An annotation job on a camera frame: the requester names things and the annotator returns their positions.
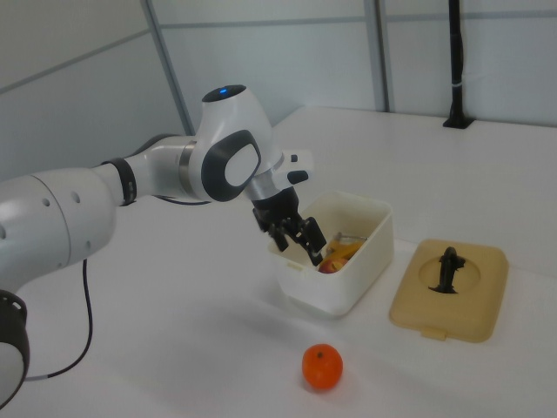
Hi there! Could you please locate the black fish-shaped lid handle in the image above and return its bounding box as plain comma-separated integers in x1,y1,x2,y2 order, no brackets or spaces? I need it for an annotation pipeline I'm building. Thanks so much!
427,246,467,296

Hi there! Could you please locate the black pole with base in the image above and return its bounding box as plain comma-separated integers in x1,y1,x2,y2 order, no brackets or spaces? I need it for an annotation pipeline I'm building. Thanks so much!
442,0,475,130

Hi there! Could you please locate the red toy apple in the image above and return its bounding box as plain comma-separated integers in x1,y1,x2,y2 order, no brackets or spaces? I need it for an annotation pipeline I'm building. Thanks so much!
318,257,350,275

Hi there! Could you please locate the beige plastic container lid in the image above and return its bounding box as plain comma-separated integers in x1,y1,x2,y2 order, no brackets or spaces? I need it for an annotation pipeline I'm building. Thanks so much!
387,238,511,345

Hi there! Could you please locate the yellow toy banana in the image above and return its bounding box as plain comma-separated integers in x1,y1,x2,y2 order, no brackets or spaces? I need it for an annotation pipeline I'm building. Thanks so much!
325,237,363,263

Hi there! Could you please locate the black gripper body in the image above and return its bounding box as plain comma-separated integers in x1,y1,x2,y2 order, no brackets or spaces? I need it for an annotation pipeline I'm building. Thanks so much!
251,185,305,233

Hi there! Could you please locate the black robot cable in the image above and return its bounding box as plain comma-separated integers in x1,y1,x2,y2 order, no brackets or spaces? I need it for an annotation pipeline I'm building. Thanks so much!
23,195,212,382

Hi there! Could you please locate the white plastic container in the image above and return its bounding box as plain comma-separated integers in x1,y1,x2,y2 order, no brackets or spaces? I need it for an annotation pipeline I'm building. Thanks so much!
267,188,395,320

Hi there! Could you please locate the orange toy mandarin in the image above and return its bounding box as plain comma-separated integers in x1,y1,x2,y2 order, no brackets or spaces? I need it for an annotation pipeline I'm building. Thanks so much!
301,343,345,391

